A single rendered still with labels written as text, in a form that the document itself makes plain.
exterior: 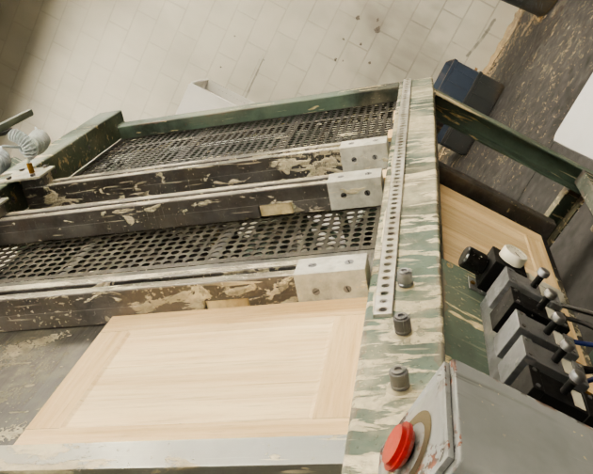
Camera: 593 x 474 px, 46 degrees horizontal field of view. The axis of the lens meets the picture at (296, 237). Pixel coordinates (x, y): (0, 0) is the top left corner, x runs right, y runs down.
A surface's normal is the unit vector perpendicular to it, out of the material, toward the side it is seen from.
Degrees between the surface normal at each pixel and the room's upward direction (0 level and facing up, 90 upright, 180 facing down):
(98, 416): 54
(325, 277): 90
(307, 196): 90
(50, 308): 90
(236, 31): 90
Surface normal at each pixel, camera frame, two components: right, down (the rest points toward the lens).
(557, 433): 0.42, -0.79
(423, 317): -0.18, -0.90
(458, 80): -0.04, 0.20
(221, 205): -0.17, 0.42
